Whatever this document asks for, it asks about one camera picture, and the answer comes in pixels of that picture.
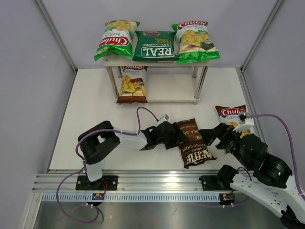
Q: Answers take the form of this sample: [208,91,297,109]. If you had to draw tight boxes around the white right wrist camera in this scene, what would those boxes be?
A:
[233,112,254,132]

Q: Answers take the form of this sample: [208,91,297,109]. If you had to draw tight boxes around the green Real chips bag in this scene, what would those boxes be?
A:
[132,31,178,62]

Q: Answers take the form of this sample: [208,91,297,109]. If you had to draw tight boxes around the white slotted cable duct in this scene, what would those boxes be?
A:
[42,193,220,203]

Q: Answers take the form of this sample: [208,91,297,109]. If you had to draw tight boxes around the aluminium frame post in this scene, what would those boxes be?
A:
[240,0,285,73]
[33,0,78,75]

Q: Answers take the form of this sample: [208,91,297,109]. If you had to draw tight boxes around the aluminium frame post right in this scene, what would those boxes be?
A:
[240,0,285,73]

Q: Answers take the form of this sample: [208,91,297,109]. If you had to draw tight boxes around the brown Kettle chips bag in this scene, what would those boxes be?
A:
[177,118,216,169]

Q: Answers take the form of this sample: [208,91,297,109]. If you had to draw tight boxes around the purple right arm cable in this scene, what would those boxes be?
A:
[193,114,305,208]

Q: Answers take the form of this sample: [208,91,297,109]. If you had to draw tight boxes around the brown Chuba bag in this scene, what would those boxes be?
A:
[117,66,148,104]
[215,104,246,127]

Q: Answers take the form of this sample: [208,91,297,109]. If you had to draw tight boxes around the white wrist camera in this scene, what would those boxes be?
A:
[158,114,169,123]
[233,112,254,132]

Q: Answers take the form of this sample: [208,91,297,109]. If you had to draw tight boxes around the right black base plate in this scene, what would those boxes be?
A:
[199,175,242,191]

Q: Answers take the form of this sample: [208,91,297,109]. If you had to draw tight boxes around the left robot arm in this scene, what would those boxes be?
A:
[75,121,188,190]

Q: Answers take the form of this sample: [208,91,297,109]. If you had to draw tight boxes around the white two-tier shelf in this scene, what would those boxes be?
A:
[102,55,212,105]

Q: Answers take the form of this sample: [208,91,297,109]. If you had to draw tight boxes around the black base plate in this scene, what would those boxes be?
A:
[199,175,242,191]
[75,175,118,191]

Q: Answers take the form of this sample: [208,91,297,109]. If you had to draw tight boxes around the aluminium mounting rail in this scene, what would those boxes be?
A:
[32,170,218,193]

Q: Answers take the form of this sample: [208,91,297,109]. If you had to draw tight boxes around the aluminium frame post left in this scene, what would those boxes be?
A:
[33,0,78,75]

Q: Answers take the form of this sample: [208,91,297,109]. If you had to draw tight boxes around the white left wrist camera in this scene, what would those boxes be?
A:
[158,114,169,123]

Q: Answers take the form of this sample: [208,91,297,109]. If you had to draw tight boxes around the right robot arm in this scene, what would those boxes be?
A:
[199,123,305,229]

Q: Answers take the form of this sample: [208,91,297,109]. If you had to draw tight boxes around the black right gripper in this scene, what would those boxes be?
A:
[198,122,252,168]

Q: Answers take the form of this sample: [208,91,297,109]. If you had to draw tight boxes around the green Chuba seaweed bag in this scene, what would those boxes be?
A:
[94,20,140,61]
[172,20,221,64]

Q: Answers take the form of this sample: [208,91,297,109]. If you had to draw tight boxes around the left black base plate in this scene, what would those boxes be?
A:
[75,175,118,191]

